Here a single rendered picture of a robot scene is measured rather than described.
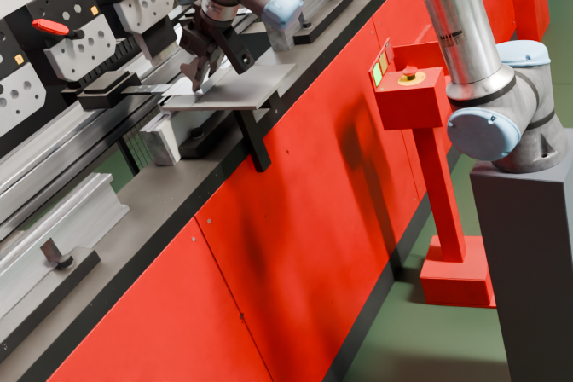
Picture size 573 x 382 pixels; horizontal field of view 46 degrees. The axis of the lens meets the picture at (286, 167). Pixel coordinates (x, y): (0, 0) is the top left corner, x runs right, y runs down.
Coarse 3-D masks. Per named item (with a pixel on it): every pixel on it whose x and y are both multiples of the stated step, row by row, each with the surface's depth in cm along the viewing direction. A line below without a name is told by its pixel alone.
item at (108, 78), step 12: (108, 72) 172; (120, 72) 169; (132, 72) 170; (96, 84) 167; (108, 84) 164; (120, 84) 166; (132, 84) 169; (168, 84) 160; (84, 96) 166; (96, 96) 164; (108, 96) 163; (120, 96) 166; (84, 108) 169; (96, 108) 167
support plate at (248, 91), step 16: (288, 64) 149; (224, 80) 152; (240, 80) 149; (256, 80) 147; (272, 80) 144; (176, 96) 153; (192, 96) 150; (208, 96) 147; (224, 96) 145; (240, 96) 142; (256, 96) 140
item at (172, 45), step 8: (168, 16) 152; (160, 24) 150; (168, 24) 152; (144, 32) 146; (152, 32) 148; (160, 32) 150; (168, 32) 152; (144, 40) 146; (152, 40) 148; (160, 40) 151; (168, 40) 153; (176, 40) 156; (144, 48) 148; (152, 48) 148; (160, 48) 151; (168, 48) 154; (176, 48) 156; (152, 56) 149; (160, 56) 152; (152, 64) 150
